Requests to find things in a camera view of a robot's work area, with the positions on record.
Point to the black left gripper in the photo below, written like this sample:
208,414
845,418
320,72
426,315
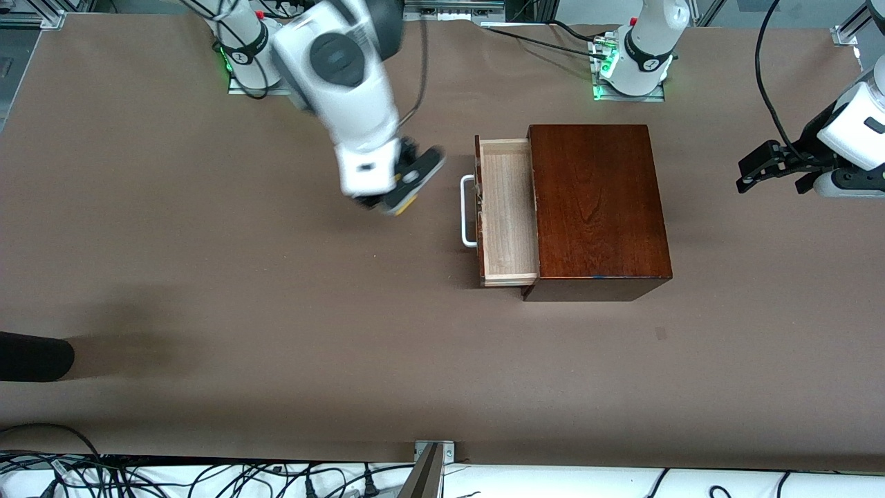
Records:
807,146

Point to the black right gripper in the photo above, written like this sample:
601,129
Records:
407,149

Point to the yellow cube block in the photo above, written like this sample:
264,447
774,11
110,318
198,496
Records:
406,206

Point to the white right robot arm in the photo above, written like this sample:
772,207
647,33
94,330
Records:
346,76

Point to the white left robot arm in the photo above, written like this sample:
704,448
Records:
646,41

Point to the dark wooden cabinet box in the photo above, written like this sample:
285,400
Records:
601,207

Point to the brown table cover sheet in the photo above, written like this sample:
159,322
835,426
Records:
387,360

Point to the dark angled metal bar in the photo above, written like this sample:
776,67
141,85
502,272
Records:
422,481

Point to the black power plug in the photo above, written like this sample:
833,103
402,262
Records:
311,490
370,487

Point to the aluminium corner profile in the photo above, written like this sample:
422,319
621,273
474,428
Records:
41,19

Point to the black foam cylinder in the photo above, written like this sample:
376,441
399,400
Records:
34,356

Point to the grey metal rail unit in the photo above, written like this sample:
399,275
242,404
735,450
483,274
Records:
453,10

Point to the aluminium frame profile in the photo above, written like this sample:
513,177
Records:
845,33

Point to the small metal corner bracket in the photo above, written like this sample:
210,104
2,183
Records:
446,451

